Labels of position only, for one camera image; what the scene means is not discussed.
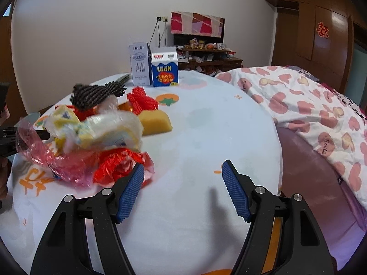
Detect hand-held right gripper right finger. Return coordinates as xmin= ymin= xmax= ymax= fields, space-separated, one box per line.
xmin=222 ymin=159 xmax=334 ymax=275

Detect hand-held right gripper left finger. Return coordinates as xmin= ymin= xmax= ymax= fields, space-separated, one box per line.
xmin=30 ymin=163 xmax=145 ymax=275

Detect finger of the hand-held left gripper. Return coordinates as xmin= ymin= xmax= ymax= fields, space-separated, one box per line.
xmin=0 ymin=126 xmax=49 ymax=157

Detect red foil wrapper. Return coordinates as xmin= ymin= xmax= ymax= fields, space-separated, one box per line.
xmin=93 ymin=147 xmax=154 ymax=186

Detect pink plastic bag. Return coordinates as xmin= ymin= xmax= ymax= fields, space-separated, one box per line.
xmin=16 ymin=117 xmax=101 ymax=189

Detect yellow white plastic bag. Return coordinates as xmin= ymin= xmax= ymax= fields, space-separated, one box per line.
xmin=43 ymin=104 xmax=144 ymax=153

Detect clear plastic bag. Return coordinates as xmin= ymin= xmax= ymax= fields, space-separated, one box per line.
xmin=96 ymin=95 xmax=120 ymax=116

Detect black plastic bag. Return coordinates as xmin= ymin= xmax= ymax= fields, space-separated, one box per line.
xmin=0 ymin=82 xmax=10 ymax=104

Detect white printed tablecloth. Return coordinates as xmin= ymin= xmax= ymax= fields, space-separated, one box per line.
xmin=6 ymin=70 xmax=283 ymax=275

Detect yellow sponge block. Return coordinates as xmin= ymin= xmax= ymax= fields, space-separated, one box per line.
xmin=138 ymin=110 xmax=174 ymax=137

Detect purple bed sheet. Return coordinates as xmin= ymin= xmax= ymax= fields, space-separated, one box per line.
xmin=275 ymin=126 xmax=366 ymax=270

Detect red foam net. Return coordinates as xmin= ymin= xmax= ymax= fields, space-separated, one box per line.
xmin=126 ymin=87 xmax=159 ymax=116

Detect dark striped foam net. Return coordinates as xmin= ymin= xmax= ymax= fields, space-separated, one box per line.
xmin=71 ymin=81 xmax=127 ymax=112

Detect pink heart print blanket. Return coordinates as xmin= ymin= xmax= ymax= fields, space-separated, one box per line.
xmin=214 ymin=65 xmax=367 ymax=204

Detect white grey milk carton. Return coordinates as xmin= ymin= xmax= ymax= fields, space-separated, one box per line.
xmin=129 ymin=42 xmax=152 ymax=87

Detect blue white milk carton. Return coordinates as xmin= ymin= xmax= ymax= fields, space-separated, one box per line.
xmin=151 ymin=46 xmax=179 ymax=88

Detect wooden television cabinet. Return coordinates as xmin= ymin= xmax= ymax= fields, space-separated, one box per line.
xmin=176 ymin=46 xmax=244 ymax=76

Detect television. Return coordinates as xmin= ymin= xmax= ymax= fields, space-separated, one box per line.
xmin=173 ymin=20 xmax=225 ymax=47

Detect red pink patchwork cloth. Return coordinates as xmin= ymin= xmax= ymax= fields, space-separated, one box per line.
xmin=171 ymin=11 xmax=224 ymax=38

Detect wooden wardrobe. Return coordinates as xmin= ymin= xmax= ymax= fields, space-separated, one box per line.
xmin=262 ymin=0 xmax=367 ymax=98

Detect red paper decoration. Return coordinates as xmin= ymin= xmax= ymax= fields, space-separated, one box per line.
xmin=315 ymin=21 xmax=330 ymax=38

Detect hanging cables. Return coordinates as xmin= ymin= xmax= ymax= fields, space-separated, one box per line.
xmin=150 ymin=20 xmax=167 ymax=49

